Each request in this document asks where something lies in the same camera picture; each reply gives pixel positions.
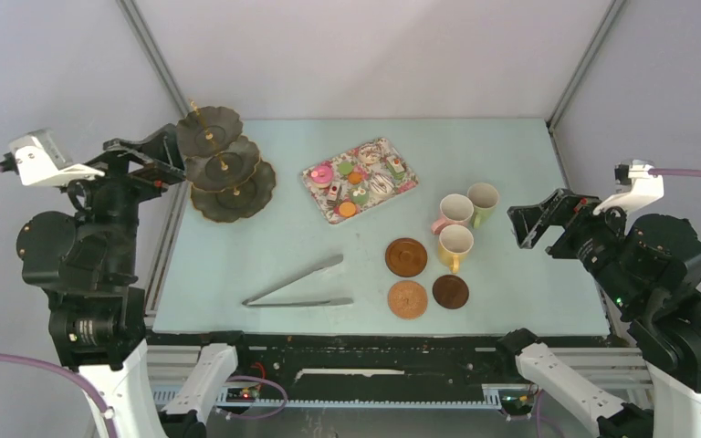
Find white chocolate-drizzled donut lower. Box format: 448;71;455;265
368;173;395;198

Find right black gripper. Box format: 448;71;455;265
505;182;643;308

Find green round cake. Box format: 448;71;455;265
350;186;370;205

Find yellow mug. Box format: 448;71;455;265
437;224;475;274

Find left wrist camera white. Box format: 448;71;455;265
9;129;105;187

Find pink mug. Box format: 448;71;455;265
431;193;475;235

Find light brown wooden coaster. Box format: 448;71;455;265
384;237;428;278

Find white chocolate-drizzled donut upper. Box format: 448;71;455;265
357;142;383;165

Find chocolate cake slice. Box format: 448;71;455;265
326;183;341;205

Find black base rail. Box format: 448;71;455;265
144;328;654;412

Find green mug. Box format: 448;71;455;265
466;182;500;229

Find white chocolate-drizzled donut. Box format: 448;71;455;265
357;142;383;165
368;173;395;198

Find orange round biscuit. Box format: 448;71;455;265
337;201;358;218

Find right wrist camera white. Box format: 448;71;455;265
592;159;664;215

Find green macaron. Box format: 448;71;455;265
337;161;355;176

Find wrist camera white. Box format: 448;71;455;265
592;159;664;215
9;129;105;187

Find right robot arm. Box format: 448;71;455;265
494;189;701;437

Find metal serving tongs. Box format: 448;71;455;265
241;254;354;308

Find three-tier dark dessert stand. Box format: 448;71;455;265
176;103;277;224

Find green layered cake slice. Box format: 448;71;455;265
385;155;406;181

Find pink frosted donut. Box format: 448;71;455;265
309;164;334;187

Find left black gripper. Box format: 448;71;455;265
60;120;187;276

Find small orange macaron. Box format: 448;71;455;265
348;172;363;185

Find woven rattan coaster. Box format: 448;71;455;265
387;280;428;319

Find floral rectangular tray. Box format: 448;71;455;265
301;137;420;225

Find dark brown wooden coaster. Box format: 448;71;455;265
432;275;470;309

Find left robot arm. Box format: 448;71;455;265
10;124;252;437

